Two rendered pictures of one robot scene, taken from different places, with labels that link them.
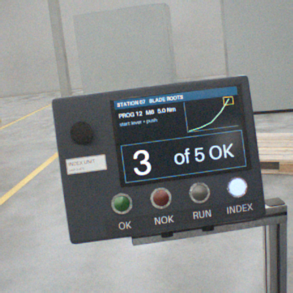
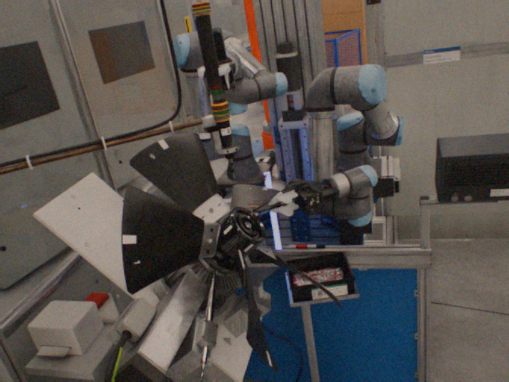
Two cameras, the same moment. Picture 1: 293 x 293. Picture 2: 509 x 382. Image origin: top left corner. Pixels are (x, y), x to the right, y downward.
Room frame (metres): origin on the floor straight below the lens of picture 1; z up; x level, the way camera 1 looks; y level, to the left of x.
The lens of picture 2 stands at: (2.01, -0.24, 1.75)
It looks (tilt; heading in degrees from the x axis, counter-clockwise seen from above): 24 degrees down; 201
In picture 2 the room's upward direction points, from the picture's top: 10 degrees counter-clockwise
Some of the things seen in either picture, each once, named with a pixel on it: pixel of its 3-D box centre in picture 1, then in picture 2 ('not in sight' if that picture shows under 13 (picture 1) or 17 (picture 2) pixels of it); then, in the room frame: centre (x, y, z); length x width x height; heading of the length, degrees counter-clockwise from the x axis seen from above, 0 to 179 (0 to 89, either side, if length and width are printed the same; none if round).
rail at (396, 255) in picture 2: not in sight; (306, 257); (0.62, -0.61, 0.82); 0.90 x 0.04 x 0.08; 94
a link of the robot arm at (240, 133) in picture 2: not in sight; (235, 139); (0.29, -0.95, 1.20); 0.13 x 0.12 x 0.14; 130
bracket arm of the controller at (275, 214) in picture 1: (209, 221); (457, 200); (0.58, -0.08, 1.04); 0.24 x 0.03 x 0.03; 94
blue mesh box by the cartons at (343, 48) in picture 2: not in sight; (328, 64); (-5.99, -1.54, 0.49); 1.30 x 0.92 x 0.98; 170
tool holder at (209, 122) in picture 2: not in sight; (221, 133); (0.99, -0.70, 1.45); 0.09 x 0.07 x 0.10; 129
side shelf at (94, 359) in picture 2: not in sight; (92, 330); (1.13, -1.23, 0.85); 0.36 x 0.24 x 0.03; 4
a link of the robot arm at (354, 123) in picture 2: not in sight; (353, 130); (0.27, -0.44, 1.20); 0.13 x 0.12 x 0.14; 80
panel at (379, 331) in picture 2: not in sight; (316, 330); (0.62, -0.61, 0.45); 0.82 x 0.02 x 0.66; 94
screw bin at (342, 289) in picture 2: not in sight; (319, 277); (0.78, -0.53, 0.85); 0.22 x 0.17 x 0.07; 110
